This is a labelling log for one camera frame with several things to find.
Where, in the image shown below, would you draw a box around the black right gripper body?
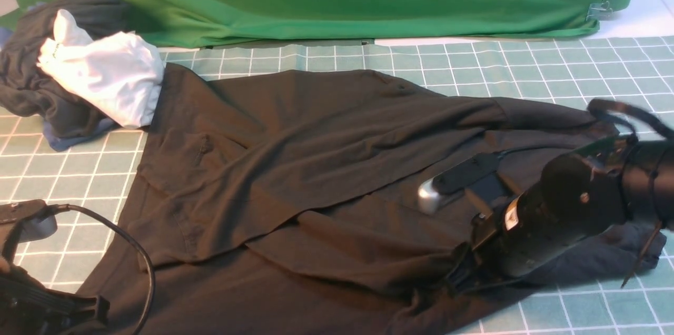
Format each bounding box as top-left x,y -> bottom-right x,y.
448,137 -> 632,293

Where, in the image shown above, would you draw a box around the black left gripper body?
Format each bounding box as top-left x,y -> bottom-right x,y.
1,261 -> 110,334

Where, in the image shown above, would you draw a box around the gray long-sleeved shirt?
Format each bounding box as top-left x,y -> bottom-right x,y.
74,64 -> 667,335

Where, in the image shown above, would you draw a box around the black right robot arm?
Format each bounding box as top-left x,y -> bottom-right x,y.
445,136 -> 672,295

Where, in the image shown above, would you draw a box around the white crumpled shirt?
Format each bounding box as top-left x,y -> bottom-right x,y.
37,9 -> 165,129

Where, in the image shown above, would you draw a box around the green grid table mat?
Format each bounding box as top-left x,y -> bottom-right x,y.
1,36 -> 672,334

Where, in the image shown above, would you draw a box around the metal binder clip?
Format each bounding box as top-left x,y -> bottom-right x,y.
585,1 -> 613,21

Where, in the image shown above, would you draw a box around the dark gray crumpled garment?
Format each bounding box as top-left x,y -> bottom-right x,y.
1,0 -> 130,138

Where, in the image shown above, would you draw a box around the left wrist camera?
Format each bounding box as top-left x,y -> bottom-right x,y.
1,199 -> 58,244

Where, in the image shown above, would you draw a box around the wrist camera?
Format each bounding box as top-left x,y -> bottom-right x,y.
418,152 -> 511,216
1,199 -> 58,244

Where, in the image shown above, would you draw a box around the black cable tie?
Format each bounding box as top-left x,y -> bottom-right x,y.
620,220 -> 663,289

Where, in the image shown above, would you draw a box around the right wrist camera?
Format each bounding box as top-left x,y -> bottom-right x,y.
418,152 -> 511,216

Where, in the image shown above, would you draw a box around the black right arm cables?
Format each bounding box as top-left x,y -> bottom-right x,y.
587,98 -> 674,141

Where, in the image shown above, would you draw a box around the black left camera cable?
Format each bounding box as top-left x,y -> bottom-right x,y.
50,203 -> 156,335

